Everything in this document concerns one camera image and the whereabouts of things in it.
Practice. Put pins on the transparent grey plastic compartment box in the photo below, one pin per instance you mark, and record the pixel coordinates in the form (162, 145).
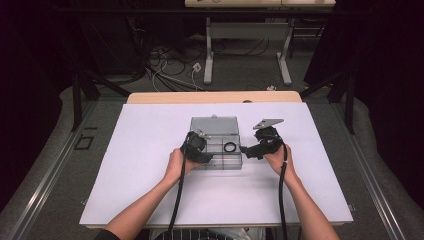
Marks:
(220, 126)

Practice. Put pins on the person's striped clothing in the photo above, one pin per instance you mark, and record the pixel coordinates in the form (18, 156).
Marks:
(213, 234)

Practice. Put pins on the black horizontal crossbar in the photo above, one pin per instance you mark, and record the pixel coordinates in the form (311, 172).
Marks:
(133, 11)

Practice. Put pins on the aluminium floor rail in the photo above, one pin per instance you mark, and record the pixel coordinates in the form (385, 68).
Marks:
(43, 190)
(373, 190)

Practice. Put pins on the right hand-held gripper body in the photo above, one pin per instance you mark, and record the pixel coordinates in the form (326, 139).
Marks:
(270, 141)

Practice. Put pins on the metal table bracket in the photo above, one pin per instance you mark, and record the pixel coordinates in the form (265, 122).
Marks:
(351, 207)
(84, 201)

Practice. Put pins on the person's left hand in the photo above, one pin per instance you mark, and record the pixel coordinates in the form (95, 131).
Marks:
(176, 166)

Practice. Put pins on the white power adapter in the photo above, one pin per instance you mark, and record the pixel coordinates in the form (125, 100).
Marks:
(196, 67)

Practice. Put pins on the dark curtain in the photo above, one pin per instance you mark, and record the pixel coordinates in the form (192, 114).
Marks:
(26, 100)
(393, 83)

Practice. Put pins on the white-legged desk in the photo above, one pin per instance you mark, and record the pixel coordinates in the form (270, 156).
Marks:
(246, 30)

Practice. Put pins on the person's right hand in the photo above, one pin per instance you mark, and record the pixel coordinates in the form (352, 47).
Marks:
(278, 163)

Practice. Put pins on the black metal stand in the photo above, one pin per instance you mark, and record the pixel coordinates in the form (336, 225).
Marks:
(349, 100)
(77, 100)

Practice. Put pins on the small white plug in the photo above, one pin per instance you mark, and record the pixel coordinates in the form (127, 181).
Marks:
(271, 88)

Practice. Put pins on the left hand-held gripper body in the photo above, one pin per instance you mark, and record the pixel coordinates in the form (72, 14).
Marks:
(193, 146)

